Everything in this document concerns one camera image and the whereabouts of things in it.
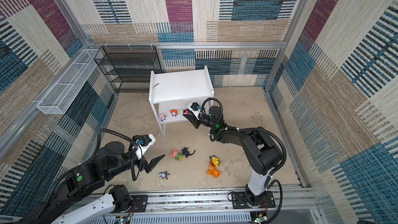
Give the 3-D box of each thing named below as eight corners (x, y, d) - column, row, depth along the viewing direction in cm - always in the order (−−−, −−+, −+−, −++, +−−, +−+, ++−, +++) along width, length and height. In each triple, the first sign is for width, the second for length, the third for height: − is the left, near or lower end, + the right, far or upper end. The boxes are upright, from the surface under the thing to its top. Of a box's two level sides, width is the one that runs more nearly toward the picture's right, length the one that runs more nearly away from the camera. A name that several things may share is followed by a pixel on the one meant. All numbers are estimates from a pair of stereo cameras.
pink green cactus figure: (170, 155, 89) (169, 154, 87) (174, 149, 91) (173, 148, 89) (179, 161, 86) (179, 160, 85) (183, 155, 88) (183, 154, 87)
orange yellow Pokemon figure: (207, 177, 82) (207, 175, 79) (207, 157, 89) (207, 155, 86) (220, 177, 82) (221, 175, 79) (219, 157, 89) (219, 155, 86)
